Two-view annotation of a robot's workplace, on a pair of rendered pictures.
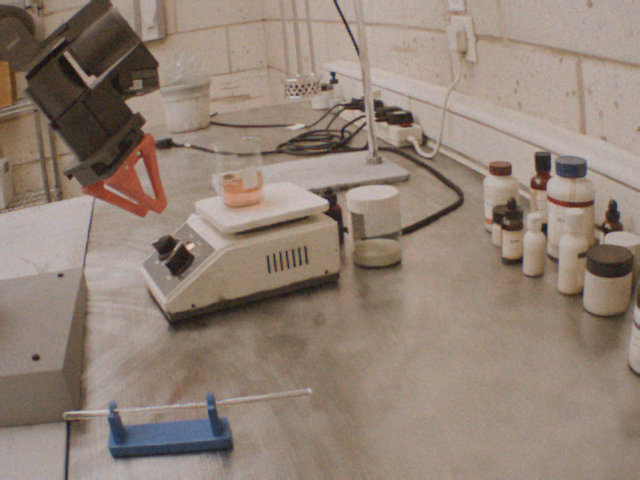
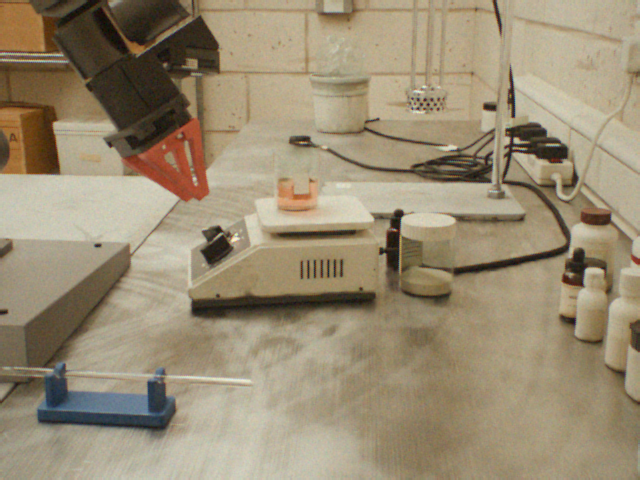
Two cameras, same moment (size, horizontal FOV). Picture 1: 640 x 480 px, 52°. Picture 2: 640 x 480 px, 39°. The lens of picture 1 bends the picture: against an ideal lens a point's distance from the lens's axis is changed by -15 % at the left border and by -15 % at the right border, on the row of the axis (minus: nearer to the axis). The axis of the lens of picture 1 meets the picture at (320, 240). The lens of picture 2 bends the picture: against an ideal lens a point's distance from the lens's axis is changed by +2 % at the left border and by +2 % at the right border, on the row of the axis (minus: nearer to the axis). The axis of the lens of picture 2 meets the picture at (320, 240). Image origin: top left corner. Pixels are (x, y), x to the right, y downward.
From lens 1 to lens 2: 0.22 m
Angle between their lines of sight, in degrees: 15
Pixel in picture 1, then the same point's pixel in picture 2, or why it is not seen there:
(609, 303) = not seen: outside the picture
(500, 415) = (433, 463)
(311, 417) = (255, 414)
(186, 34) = (379, 13)
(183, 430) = (124, 402)
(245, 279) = (276, 279)
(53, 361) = (20, 317)
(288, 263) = (322, 272)
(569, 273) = (617, 344)
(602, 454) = not seen: outside the picture
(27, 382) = not seen: outside the picture
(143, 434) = (82, 401)
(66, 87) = (101, 47)
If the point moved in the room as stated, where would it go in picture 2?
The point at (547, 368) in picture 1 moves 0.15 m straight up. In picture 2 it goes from (523, 435) to (535, 241)
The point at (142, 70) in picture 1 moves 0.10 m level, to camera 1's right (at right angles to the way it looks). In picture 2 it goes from (199, 49) to (294, 51)
